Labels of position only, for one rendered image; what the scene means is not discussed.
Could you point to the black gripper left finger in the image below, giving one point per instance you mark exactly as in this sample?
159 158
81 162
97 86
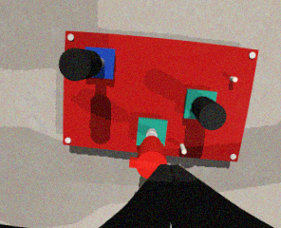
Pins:
150 207

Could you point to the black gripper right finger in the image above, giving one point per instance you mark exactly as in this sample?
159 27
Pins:
196 205

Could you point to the red circuit board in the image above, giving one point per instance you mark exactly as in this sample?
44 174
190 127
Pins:
156 97

